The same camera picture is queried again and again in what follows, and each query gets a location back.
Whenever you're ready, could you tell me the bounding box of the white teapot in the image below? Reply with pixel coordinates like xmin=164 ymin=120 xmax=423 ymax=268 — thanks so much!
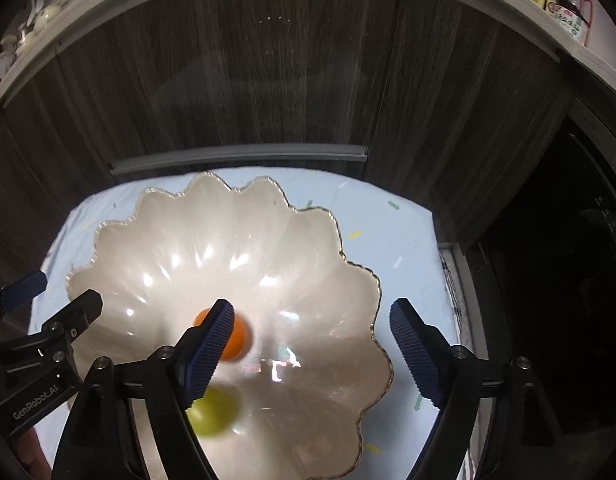
xmin=34 ymin=4 xmax=62 ymax=30

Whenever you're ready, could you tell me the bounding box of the light blue patterned cloth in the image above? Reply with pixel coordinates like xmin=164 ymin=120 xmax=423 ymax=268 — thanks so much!
xmin=30 ymin=167 xmax=460 ymax=479

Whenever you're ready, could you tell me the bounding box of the small orange tangerine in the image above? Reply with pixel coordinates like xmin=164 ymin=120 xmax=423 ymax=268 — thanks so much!
xmin=220 ymin=312 xmax=253 ymax=362

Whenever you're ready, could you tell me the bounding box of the green apple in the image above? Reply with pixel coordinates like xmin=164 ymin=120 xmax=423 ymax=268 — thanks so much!
xmin=186 ymin=386 xmax=240 ymax=438

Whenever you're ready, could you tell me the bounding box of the large soy sauce bottle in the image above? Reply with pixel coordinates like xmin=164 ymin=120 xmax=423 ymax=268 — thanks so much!
xmin=546 ymin=0 xmax=593 ymax=46

